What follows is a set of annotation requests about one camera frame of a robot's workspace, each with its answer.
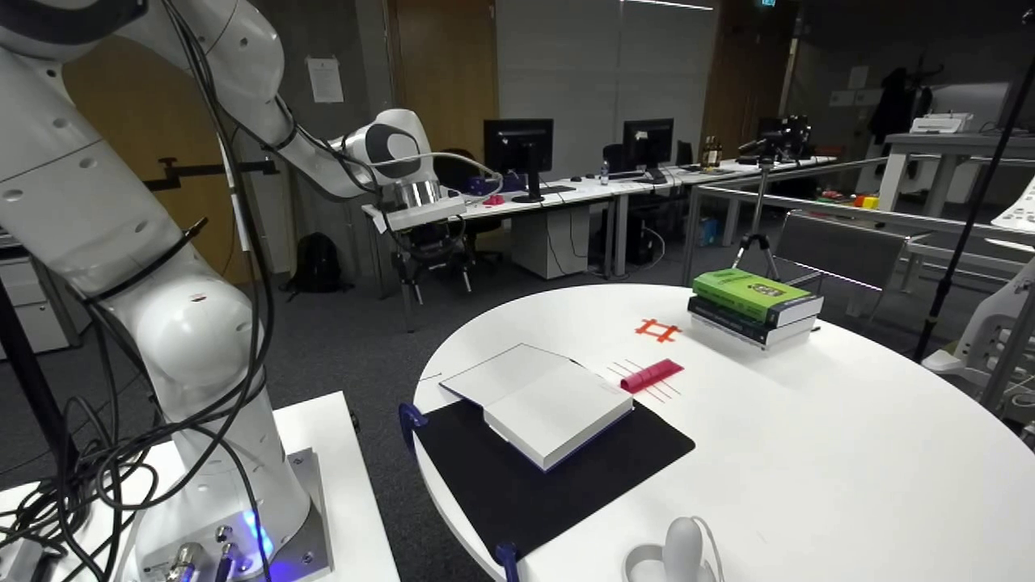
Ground black table mat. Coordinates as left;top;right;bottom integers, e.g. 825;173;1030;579
411;400;695;565

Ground white robot base platform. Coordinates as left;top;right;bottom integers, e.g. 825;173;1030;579
0;395;402;582

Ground dark middle book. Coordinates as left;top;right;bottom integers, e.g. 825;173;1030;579
689;299;817;346

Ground blue clamp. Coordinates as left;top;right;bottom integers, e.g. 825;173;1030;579
399;400;427;450

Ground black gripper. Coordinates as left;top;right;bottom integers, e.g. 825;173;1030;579
385;197;474;301

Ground long white office desk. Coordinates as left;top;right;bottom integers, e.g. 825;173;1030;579
362;154;836;270

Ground right computer monitor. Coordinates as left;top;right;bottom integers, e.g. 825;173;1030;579
625;119;673;184

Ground white tape dispenser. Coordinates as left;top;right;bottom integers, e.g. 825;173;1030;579
621;517;725;582

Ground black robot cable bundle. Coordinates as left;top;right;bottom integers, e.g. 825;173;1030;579
0;0;317;582

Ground red flat block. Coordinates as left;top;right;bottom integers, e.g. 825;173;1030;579
621;358;681;395

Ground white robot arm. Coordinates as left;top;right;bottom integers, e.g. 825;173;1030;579
0;0;433;569

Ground grey metal frame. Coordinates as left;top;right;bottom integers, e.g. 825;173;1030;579
699;174;1031;350

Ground white bottom book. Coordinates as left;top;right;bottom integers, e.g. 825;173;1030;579
689;315;817;351

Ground left computer monitor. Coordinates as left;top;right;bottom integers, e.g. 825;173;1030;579
481;119;552;201

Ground green top book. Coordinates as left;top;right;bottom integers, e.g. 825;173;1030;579
693;270;823;328

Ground computer monitor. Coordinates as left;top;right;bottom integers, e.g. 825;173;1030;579
481;119;552;201
625;119;673;184

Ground round white table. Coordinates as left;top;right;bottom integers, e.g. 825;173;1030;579
415;286;1035;582

